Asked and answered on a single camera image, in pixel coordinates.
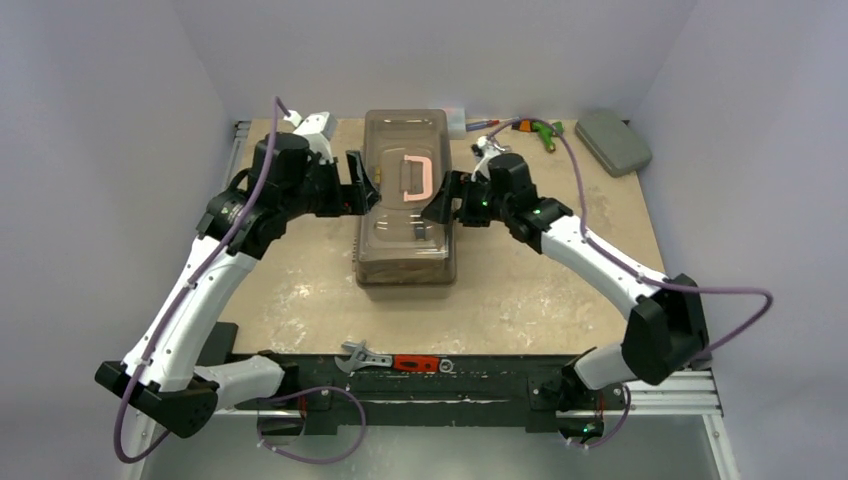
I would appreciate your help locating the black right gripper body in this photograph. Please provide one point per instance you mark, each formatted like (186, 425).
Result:
(465, 206)

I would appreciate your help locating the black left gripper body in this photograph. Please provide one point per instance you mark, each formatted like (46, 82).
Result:
(322, 193)

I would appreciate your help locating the beige translucent plastic toolbox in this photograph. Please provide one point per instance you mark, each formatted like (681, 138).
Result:
(406, 153)

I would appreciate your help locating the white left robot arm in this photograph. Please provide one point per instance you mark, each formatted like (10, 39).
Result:
(161, 376)

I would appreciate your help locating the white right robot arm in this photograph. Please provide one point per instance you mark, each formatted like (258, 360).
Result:
(666, 325)

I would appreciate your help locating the clear small parts box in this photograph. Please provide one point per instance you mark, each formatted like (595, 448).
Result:
(456, 122)

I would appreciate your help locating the red blue small screwdriver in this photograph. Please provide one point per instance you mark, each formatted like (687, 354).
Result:
(481, 124)

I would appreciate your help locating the grey plastic case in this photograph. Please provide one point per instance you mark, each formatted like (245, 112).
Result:
(616, 147)

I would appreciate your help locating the black left side block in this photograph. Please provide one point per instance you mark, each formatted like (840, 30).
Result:
(219, 345)

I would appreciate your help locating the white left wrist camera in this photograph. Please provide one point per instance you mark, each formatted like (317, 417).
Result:
(318, 129)

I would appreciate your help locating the green orange hose nozzle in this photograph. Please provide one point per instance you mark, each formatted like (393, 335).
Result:
(547, 133)

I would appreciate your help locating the red handled adjustable wrench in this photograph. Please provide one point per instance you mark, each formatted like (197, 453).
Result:
(360, 357)

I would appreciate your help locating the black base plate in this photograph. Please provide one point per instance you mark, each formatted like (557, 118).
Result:
(523, 391)

